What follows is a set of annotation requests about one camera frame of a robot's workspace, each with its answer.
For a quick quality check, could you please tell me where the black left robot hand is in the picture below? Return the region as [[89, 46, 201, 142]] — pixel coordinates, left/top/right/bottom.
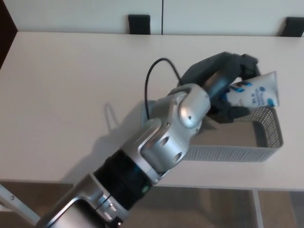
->
[[177, 51, 262, 125]]

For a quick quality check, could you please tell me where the white table leg frame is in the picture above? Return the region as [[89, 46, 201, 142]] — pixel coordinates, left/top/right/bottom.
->
[[251, 189, 265, 228], [0, 182, 40, 226]]

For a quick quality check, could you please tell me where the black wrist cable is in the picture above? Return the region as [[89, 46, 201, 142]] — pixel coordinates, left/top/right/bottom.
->
[[144, 57, 184, 119]]

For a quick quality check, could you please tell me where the grey perforated metal container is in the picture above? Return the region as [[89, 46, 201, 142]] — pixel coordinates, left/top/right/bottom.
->
[[140, 99, 284, 162]]

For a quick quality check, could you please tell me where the black table clamp bracket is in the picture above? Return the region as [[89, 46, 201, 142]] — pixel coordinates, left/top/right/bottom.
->
[[128, 14, 151, 35], [281, 23, 304, 38]]

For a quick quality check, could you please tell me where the white shampoo tube blue print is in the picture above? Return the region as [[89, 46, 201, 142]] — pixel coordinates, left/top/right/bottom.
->
[[222, 71, 280, 109]]

